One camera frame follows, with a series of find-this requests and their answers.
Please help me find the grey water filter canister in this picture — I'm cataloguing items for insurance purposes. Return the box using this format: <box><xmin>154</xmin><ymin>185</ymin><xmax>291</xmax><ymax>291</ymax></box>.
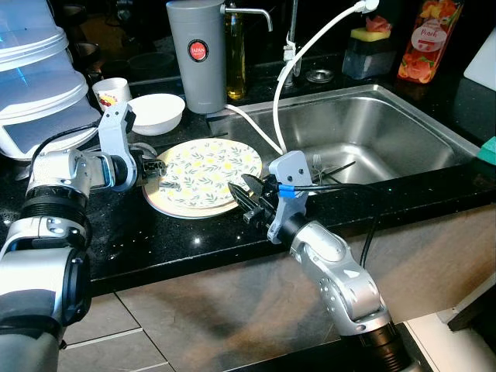
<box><xmin>167</xmin><ymin>0</ymin><xmax>228</xmax><ymax>115</ymax></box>

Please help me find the yellow sponge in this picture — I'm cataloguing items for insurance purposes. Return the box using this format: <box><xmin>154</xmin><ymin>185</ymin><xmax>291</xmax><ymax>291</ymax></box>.
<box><xmin>350</xmin><ymin>29</ymin><xmax>392</xmax><ymax>43</ymax></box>

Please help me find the white box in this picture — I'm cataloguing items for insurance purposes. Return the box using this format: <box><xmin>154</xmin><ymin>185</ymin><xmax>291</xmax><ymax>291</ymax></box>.
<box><xmin>463</xmin><ymin>50</ymin><xmax>496</xmax><ymax>82</ymax></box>

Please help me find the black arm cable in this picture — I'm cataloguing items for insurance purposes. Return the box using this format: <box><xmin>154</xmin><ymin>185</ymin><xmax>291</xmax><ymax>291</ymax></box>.
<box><xmin>277</xmin><ymin>180</ymin><xmax>382</xmax><ymax>270</ymax></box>
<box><xmin>27</xmin><ymin>120</ymin><xmax>105</xmax><ymax>167</ymax></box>

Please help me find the light grey right wrist camera mount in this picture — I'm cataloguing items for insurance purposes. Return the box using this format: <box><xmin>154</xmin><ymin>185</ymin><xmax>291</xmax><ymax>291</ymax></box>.
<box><xmin>266</xmin><ymin>151</ymin><xmax>314</xmax><ymax>243</ymax></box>

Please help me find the light grey left wrist camera mount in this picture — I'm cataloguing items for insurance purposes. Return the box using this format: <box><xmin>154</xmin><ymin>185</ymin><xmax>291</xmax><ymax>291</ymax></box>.
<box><xmin>98</xmin><ymin>102</ymin><xmax>137</xmax><ymax>193</ymax></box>

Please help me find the dark sponge holder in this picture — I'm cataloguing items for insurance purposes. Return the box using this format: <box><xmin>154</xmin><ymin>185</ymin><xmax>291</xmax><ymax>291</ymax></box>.
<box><xmin>343</xmin><ymin>39</ymin><xmax>396</xmax><ymax>81</ymax></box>

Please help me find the chrome filter tap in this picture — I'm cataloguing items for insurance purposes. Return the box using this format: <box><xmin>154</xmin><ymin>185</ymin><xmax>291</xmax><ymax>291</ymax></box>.
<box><xmin>223</xmin><ymin>4</ymin><xmax>274</xmax><ymax>32</ymax></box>

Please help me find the white appliance door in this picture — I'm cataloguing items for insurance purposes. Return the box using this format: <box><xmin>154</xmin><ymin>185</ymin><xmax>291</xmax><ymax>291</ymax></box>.
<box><xmin>403</xmin><ymin>275</ymin><xmax>496</xmax><ymax>372</ymax></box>

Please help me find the round chrome counter fitting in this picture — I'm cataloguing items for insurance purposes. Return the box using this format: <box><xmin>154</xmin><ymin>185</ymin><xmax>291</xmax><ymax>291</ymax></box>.
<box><xmin>306</xmin><ymin>68</ymin><xmax>334</xmax><ymax>84</ymax></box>

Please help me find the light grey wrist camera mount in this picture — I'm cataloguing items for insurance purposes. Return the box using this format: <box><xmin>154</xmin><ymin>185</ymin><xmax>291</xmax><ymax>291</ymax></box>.
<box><xmin>98</xmin><ymin>102</ymin><xmax>137</xmax><ymax>193</ymax></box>
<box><xmin>266</xmin><ymin>151</ymin><xmax>314</xmax><ymax>243</ymax></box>

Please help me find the oil bottle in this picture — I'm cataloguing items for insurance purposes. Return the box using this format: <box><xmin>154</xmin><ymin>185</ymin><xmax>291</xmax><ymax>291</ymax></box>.
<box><xmin>225</xmin><ymin>8</ymin><xmax>247</xmax><ymax>102</ymax></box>

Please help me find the white tie strip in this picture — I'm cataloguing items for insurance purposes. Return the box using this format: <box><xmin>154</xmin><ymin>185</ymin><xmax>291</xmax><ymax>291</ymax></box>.
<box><xmin>281</xmin><ymin>43</ymin><xmax>298</xmax><ymax>67</ymax></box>

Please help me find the chrome sink faucet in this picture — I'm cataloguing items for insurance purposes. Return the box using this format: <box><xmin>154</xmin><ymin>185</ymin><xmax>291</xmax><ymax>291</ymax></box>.
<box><xmin>287</xmin><ymin>0</ymin><xmax>303</xmax><ymax>78</ymax></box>

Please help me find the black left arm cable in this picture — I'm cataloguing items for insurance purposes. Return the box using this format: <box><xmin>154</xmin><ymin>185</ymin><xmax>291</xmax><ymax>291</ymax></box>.
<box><xmin>27</xmin><ymin>120</ymin><xmax>105</xmax><ymax>167</ymax></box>

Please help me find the white bowl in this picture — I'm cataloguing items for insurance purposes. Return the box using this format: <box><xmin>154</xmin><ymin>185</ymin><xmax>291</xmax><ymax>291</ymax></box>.
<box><xmin>126</xmin><ymin>94</ymin><xmax>187</xmax><ymax>136</ymax></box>

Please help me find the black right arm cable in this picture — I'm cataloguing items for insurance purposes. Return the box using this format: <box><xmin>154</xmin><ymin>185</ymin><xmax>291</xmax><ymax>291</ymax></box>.
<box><xmin>277</xmin><ymin>180</ymin><xmax>382</xmax><ymax>270</ymax></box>

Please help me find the stainless steel sink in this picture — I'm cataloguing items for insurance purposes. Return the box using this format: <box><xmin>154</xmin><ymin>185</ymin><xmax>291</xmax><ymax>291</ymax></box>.
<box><xmin>208</xmin><ymin>84</ymin><xmax>481</xmax><ymax>187</ymax></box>

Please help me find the orange peach soap bottle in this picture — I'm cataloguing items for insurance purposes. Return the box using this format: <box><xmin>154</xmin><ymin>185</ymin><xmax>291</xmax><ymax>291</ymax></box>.
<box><xmin>398</xmin><ymin>0</ymin><xmax>466</xmax><ymax>84</ymax></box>

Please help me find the floral print plate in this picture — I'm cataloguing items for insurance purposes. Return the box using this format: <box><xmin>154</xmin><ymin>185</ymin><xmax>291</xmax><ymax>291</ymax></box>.
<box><xmin>157</xmin><ymin>138</ymin><xmax>263</xmax><ymax>210</ymax></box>

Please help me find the white hose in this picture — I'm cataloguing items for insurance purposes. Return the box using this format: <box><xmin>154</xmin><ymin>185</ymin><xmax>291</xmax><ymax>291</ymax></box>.
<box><xmin>225</xmin><ymin>4</ymin><xmax>369</xmax><ymax>154</ymax></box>

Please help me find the thin black stick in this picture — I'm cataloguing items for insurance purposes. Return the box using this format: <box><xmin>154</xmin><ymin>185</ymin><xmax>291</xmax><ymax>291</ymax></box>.
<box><xmin>322</xmin><ymin>160</ymin><xmax>357</xmax><ymax>181</ymax></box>

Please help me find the white printed cup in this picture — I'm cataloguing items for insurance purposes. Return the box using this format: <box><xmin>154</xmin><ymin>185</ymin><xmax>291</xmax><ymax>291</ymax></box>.
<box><xmin>93</xmin><ymin>77</ymin><xmax>131</xmax><ymax>113</ymax></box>

